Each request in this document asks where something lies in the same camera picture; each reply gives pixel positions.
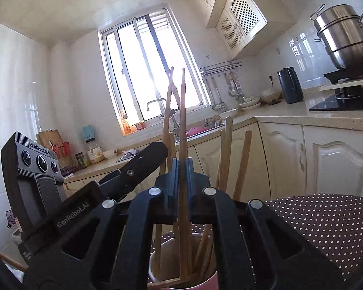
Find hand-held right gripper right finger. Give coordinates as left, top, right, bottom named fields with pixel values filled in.
left=187, top=157, right=346, bottom=290

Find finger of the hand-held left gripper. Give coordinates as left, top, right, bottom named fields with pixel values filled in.
left=97, top=141, right=169, bottom=202

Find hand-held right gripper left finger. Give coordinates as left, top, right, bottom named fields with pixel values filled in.
left=23, top=157, right=181, bottom=290

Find pile of wooden chopsticks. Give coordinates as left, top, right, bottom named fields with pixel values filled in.
left=147, top=116, right=253, bottom=288

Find wooden chopstick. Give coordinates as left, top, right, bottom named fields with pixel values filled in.
left=177, top=67, right=190, bottom=280
left=153, top=66, right=175, bottom=278

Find pink cup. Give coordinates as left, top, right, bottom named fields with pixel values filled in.
left=148, top=232, right=219, bottom=290

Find orange bottle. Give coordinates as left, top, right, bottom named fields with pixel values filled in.
left=120, top=110, right=133, bottom=135

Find clear jar with beige contents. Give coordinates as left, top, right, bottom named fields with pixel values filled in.
left=87, top=139, right=105, bottom=164

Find small glass jar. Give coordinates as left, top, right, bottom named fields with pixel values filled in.
left=76, top=152, right=89, bottom=169

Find wooden cutting board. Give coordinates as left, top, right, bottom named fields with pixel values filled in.
left=38, top=130, right=64, bottom=158

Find red plastic dish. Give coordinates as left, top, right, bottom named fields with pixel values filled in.
left=186, top=126, right=209, bottom=137

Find steel kitchen faucet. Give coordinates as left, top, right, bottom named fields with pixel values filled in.
left=147, top=97, right=180, bottom=136

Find wooden bar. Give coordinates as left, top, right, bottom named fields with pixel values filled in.
left=0, top=252, right=28, bottom=272

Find stainless steel sink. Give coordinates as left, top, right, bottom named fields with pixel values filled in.
left=174, top=118, right=227, bottom=141

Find white bowl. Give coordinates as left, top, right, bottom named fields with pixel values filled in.
left=219, top=108, right=239, bottom=119

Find steel ladle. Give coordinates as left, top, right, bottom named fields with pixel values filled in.
left=210, top=77, right=223, bottom=111

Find sliding window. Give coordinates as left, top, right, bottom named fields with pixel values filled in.
left=98, top=6, right=212, bottom=136

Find small hanging utensil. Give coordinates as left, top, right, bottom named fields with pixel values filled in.
left=234, top=77, right=247, bottom=103

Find stack of white bowls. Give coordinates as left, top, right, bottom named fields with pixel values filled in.
left=237, top=95, right=262, bottom=109

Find stacked white bowls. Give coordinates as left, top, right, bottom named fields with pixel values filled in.
left=260, top=89, right=282, bottom=103

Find cream base cabinets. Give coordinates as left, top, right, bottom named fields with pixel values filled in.
left=63, top=87, right=363, bottom=206

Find black electric kettle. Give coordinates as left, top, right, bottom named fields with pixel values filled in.
left=277, top=67, right=304, bottom=105

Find cream lattice door cabinet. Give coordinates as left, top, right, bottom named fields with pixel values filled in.
left=206, top=0, right=268, bottom=58

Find black glass gas stove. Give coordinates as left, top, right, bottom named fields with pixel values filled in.
left=309, top=83, right=363, bottom=111

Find beige stone slab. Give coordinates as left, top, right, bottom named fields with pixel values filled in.
left=318, top=77, right=363, bottom=93

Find black portable burner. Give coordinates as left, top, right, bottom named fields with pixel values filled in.
left=323, top=63, right=363, bottom=83

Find stainless steel steamer pot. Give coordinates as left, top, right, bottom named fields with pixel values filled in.
left=309, top=4, right=363, bottom=70

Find red wire holder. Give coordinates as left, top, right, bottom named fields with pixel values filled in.
left=51, top=142, right=71, bottom=159

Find metal wall rack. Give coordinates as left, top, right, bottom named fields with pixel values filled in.
left=199, top=60, right=242, bottom=77

